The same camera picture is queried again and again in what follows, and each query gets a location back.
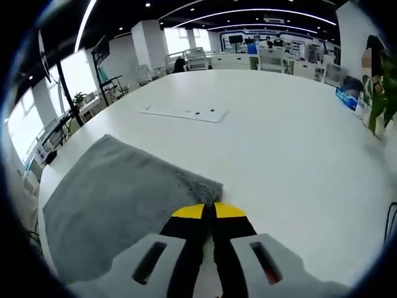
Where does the small potted plant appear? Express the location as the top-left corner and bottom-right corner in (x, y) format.
(73, 91), (88, 109)

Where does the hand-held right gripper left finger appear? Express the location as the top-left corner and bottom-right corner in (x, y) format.
(69, 203), (208, 298)

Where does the green potted plant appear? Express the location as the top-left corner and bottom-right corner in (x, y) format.
(362, 58), (397, 137)

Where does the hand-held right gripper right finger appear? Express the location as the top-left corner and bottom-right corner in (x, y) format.
(212, 202), (353, 298)

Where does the black tripod stand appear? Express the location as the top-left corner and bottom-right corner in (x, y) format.
(55, 58), (85, 128)

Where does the black cable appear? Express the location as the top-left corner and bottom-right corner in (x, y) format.
(383, 201), (397, 243)

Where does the black stand with teal board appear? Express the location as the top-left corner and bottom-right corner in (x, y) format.
(91, 43), (125, 106)

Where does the grey towel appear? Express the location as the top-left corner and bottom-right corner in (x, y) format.
(42, 133), (224, 282)

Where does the white table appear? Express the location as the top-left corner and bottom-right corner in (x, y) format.
(37, 68), (397, 289)

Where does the black backpack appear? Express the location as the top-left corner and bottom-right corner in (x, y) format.
(173, 57), (187, 74)

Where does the blue box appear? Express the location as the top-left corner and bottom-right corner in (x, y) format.
(336, 86), (362, 111)

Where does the white table cable cover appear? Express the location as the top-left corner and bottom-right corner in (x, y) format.
(139, 105), (230, 124)

